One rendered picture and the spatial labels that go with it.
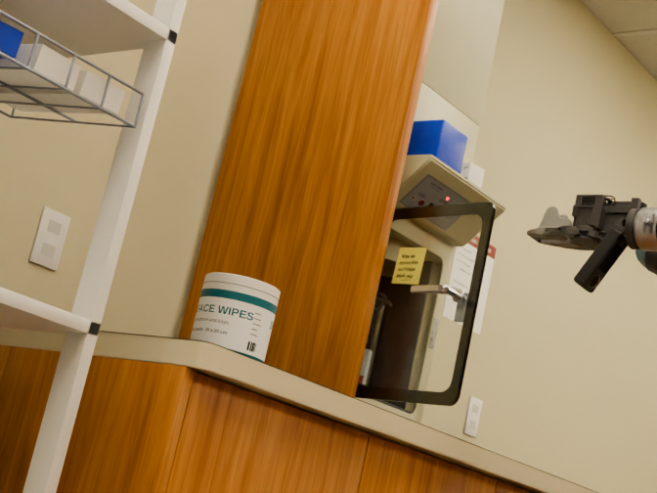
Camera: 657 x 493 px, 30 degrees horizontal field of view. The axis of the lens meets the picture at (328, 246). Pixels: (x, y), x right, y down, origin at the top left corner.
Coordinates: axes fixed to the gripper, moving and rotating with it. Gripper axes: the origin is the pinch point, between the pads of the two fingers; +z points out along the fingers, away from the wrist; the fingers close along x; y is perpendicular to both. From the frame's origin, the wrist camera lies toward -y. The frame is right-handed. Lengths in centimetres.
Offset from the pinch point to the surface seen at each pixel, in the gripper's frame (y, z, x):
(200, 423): -48, 17, 56
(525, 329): 20, 85, -150
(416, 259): -3.1, 29.0, -5.4
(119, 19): 3, 22, 86
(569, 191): 71, 85, -162
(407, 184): 14.0, 37.0, -8.0
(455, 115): 39, 43, -28
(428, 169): 17.7, 33.3, -9.2
